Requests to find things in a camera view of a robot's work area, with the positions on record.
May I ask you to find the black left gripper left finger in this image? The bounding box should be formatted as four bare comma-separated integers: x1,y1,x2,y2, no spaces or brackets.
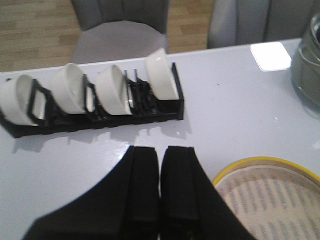
23,146,159,240

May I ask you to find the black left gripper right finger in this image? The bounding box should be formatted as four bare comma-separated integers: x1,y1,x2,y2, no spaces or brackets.
160,146,254,240

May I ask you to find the bamboo steamer drawer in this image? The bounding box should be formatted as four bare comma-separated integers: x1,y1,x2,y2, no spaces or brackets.
212,156,320,240

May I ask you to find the black bowl rack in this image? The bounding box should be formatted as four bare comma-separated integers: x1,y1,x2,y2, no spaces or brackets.
0,63,185,138

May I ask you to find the white bowl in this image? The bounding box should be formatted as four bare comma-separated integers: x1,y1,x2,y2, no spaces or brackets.
0,74,37,126
95,64,132,116
145,47,179,101
51,63,95,114

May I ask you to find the left grey chair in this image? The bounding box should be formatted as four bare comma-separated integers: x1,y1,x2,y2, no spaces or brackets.
70,0,170,64

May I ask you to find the grey chair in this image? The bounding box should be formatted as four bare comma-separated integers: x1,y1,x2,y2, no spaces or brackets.
207,0,320,49
70,0,170,64

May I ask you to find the grey-green electric pot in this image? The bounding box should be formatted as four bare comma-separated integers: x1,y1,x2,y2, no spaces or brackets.
290,13,320,118

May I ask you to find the right grey chair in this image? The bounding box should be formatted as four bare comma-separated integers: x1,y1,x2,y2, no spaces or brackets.
207,0,320,49

